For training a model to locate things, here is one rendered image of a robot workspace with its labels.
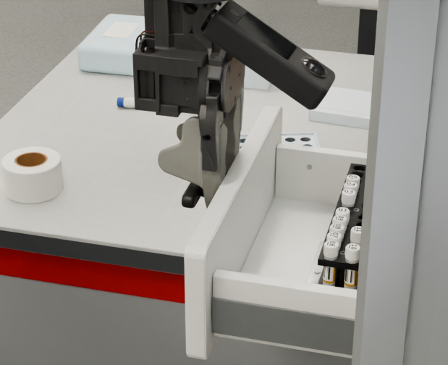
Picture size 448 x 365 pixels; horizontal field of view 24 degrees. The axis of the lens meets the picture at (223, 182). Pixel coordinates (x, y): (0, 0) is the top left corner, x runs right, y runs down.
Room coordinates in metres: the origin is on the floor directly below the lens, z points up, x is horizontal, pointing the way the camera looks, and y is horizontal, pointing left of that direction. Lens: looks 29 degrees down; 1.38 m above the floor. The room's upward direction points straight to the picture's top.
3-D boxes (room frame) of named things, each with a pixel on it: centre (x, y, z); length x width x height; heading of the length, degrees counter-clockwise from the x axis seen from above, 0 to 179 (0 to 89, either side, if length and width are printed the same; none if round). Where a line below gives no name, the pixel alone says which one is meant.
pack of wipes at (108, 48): (1.52, 0.16, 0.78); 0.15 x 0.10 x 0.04; 167
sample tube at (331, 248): (0.74, -0.09, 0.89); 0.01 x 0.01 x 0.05
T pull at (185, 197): (0.85, 0.01, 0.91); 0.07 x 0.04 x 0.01; 165
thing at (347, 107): (1.31, -0.19, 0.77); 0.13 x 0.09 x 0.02; 71
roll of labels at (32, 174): (1.10, 0.23, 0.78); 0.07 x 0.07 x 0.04
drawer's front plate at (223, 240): (0.84, -0.01, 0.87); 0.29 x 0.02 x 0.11; 165
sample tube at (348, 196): (0.82, -0.11, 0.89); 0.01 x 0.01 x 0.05
